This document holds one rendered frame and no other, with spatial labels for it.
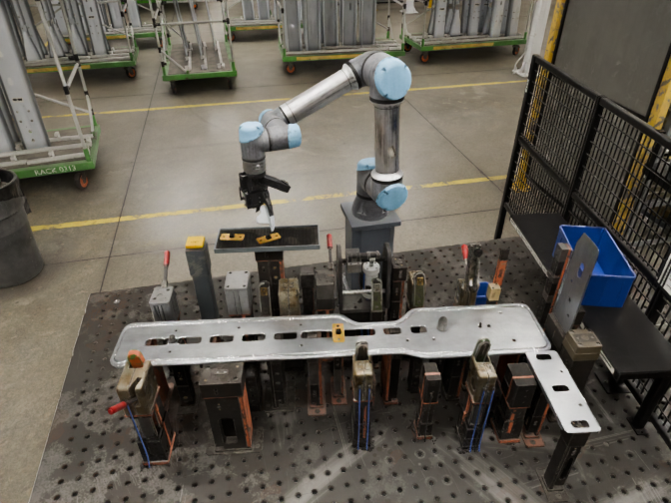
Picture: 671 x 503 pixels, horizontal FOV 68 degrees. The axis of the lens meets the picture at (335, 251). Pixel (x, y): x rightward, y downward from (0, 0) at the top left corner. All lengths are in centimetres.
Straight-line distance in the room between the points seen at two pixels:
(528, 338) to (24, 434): 241
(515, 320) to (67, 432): 154
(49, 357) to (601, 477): 282
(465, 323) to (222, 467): 90
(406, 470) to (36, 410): 206
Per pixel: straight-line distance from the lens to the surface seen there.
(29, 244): 399
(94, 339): 226
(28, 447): 297
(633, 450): 196
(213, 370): 153
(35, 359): 340
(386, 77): 163
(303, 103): 172
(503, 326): 173
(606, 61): 396
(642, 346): 180
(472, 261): 173
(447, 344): 163
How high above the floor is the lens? 214
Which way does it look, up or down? 35 degrees down
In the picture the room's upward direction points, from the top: straight up
